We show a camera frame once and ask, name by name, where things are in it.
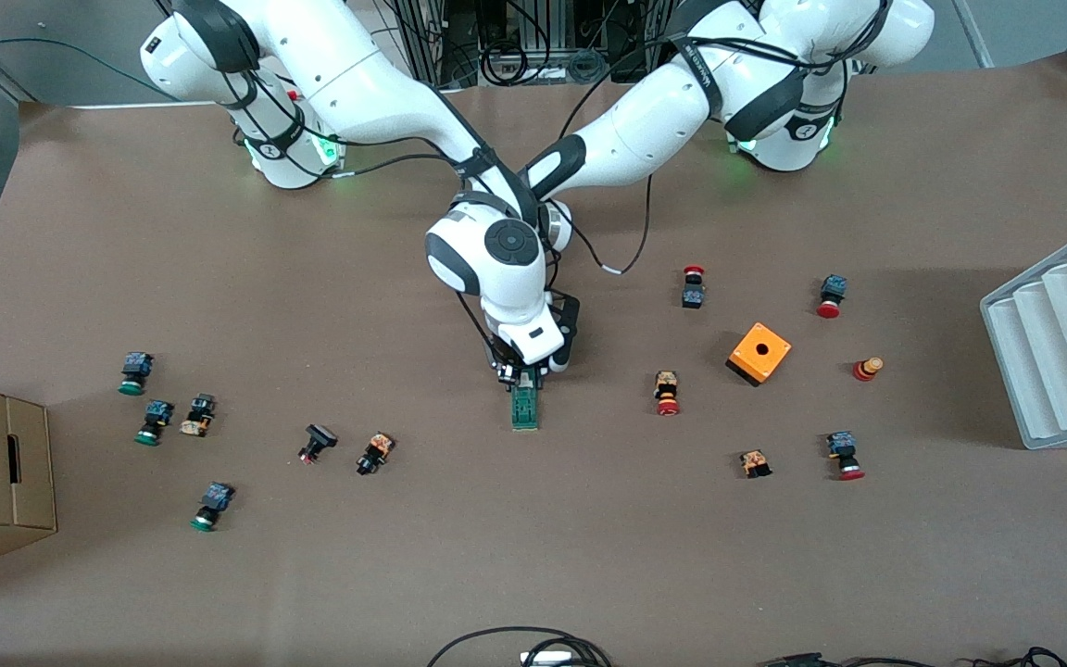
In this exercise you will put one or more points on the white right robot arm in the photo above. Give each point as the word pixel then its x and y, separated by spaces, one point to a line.
pixel 376 83

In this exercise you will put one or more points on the green push button blue block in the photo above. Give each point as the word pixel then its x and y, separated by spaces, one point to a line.
pixel 133 371
pixel 156 417
pixel 214 500

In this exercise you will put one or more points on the red mushroom button blue block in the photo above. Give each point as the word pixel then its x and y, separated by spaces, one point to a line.
pixel 832 292
pixel 842 449

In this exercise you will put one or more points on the orange button enclosure box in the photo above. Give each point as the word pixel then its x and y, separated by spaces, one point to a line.
pixel 770 363

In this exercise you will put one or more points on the small orange contact block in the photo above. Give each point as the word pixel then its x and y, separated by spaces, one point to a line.
pixel 756 462

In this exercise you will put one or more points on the small light grey adapter box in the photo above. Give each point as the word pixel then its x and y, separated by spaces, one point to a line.
pixel 547 658

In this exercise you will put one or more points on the aluminium extrusion post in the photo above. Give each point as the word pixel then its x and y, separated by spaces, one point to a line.
pixel 427 37

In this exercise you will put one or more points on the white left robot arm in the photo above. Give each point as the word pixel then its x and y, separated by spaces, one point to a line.
pixel 645 130

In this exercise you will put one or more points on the white ribbed tray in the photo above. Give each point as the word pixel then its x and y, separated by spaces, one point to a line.
pixel 1061 371

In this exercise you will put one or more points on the red button black block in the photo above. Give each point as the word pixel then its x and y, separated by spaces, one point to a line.
pixel 693 295

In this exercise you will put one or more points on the black flat push button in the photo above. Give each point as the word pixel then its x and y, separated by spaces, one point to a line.
pixel 319 437

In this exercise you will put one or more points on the red button orange block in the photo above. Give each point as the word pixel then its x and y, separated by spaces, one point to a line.
pixel 667 389

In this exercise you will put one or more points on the black switch orange contact block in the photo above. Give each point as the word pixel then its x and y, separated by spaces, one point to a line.
pixel 199 414

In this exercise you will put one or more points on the black button orange block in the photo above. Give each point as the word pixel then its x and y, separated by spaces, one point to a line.
pixel 374 453

